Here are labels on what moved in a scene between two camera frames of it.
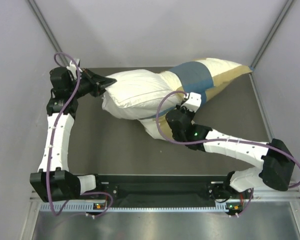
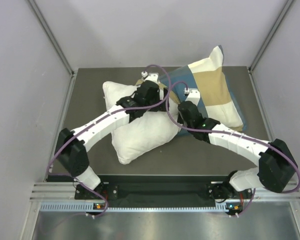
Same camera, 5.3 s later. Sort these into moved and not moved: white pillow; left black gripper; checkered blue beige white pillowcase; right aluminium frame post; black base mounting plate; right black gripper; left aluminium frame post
Moved: left black gripper; checkered blue beige white pillowcase; white pillow
Not moved: black base mounting plate; left aluminium frame post; right aluminium frame post; right black gripper
